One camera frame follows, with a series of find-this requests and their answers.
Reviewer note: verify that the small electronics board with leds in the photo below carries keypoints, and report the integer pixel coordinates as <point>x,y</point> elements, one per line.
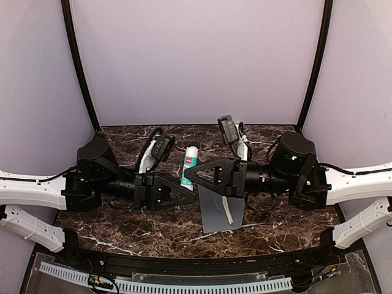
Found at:
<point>96,281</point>

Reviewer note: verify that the grey envelope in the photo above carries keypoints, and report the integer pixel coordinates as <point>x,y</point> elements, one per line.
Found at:
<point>213,215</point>

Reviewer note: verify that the white slotted cable duct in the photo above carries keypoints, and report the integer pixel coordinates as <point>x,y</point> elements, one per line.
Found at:
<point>150,283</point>

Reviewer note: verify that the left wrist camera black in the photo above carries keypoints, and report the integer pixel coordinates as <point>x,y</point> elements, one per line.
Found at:
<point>157,149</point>

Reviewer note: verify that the beige letter paper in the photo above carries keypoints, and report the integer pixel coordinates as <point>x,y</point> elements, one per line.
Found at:
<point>227,210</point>

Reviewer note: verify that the black left frame post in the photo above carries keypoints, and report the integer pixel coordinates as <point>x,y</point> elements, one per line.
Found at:
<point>77,63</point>

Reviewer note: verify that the black front table rail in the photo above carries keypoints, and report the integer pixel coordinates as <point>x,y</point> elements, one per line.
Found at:
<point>297,263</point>

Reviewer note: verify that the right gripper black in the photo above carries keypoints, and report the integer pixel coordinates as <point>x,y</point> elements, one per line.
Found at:
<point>229,176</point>

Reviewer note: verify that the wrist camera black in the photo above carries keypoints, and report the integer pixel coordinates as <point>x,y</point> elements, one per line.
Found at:
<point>234,137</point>
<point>157,149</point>

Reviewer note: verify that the black frame post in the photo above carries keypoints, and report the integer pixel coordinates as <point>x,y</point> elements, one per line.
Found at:
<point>317,64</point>
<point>77,63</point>

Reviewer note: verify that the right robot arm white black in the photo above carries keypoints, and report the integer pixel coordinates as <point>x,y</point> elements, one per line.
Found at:
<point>293,169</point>

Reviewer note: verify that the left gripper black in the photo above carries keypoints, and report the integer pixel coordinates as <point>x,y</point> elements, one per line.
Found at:
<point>154,192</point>

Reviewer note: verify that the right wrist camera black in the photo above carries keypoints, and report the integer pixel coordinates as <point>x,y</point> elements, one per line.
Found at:
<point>234,137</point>

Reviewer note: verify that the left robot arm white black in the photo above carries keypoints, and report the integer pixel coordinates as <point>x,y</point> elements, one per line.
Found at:
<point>80,189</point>

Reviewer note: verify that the black right frame post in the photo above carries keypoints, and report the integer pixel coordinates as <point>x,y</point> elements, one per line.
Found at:
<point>317,64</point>

